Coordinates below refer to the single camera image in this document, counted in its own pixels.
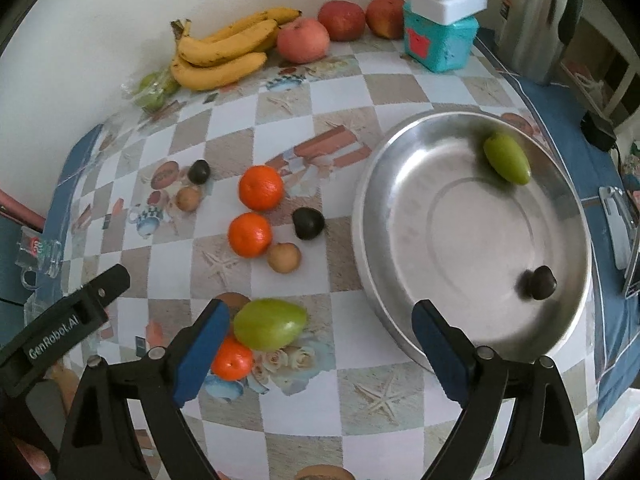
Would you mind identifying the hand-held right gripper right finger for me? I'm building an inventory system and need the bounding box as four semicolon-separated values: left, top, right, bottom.
411;299;586;480

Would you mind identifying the teal box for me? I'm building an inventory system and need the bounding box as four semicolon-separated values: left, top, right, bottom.
402;2;480;73

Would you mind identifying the clear plastic bottle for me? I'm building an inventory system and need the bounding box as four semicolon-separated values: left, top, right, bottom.
15;225;63;286

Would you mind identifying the yellow banana bunch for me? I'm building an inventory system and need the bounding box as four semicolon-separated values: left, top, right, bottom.
170;7;303;92

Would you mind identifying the white plastic chair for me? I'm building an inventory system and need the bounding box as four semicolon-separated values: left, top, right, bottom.
575;10;640;121

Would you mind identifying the red furniture edge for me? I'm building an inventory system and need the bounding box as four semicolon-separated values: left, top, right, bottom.
0;190;46;233

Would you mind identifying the steel bowl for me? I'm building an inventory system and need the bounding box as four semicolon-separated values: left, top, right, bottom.
351;110;593;376

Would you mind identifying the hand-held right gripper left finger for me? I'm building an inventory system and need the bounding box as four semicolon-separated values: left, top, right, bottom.
59;299;232;480

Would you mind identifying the pink apple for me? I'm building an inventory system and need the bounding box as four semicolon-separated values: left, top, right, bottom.
276;18;331;64

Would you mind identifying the steel kettle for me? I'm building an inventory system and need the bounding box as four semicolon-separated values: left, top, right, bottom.
497;0;586;86

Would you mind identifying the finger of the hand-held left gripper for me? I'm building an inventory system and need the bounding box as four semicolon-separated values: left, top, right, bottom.
75;263;132;312

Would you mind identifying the elongated green fruit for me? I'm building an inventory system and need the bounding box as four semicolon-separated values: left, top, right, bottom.
482;132;532;186

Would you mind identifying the white plastic bag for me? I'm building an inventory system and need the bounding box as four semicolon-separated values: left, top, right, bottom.
562;62;613;106

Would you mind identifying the white power strip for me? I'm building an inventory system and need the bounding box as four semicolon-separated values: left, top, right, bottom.
411;0;488;25

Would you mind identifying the orange tangerine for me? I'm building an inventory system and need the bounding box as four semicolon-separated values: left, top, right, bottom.
238;165;285;212
228;211;273;259
211;335;255;381

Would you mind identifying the black power adapter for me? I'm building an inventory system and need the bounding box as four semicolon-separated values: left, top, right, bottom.
580;112;618;153

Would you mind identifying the plump green fruit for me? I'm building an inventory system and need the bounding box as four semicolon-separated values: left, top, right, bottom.
233;298;308;352

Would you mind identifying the bag of green fruits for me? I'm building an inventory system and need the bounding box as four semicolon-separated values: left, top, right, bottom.
121;67;181;113

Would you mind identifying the red apple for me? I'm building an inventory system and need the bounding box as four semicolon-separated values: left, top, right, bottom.
318;0;366;42
365;0;407;40

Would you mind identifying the brown longan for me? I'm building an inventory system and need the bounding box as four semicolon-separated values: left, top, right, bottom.
175;185;204;212
266;242;302;275

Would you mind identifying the dark round fruit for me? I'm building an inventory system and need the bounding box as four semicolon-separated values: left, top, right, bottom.
516;266;557;301
292;207;326;241
187;159;211;185

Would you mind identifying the silver phone stand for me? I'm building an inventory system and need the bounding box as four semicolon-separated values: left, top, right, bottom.
599;186;640;268

